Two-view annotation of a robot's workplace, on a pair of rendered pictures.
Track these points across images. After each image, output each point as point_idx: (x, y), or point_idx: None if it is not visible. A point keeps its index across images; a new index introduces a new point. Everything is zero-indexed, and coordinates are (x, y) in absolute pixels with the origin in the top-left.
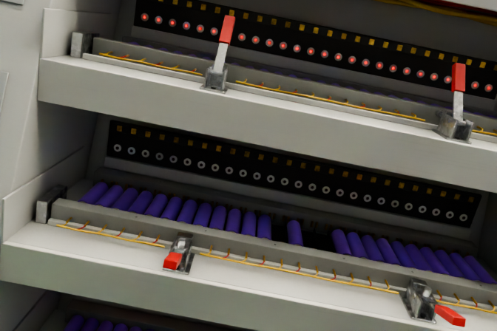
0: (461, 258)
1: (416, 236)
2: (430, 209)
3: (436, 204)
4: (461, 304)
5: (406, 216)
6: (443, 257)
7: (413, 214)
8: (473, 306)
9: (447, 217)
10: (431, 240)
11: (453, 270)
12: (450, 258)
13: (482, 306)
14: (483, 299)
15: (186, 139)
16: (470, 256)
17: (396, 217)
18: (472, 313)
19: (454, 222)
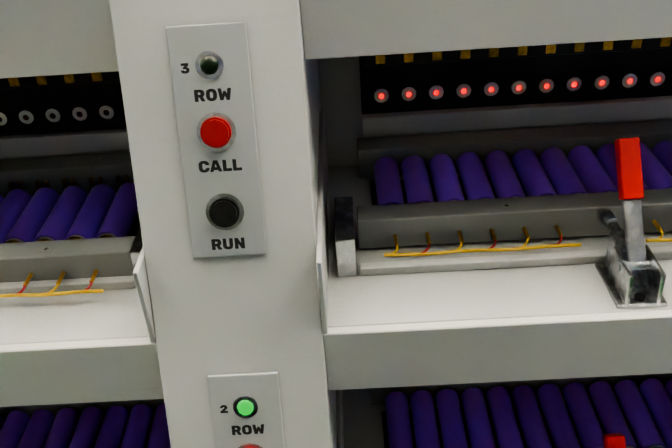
0: (97, 193)
1: (40, 169)
2: (67, 111)
3: (72, 99)
4: (10, 290)
5: (30, 136)
6: (57, 202)
7: (45, 128)
8: (33, 289)
9: (105, 118)
10: (71, 170)
11: (43, 225)
12: (68, 201)
13: (49, 285)
14: (52, 272)
15: None
16: (124, 185)
17: (11, 143)
18: (25, 303)
19: (124, 124)
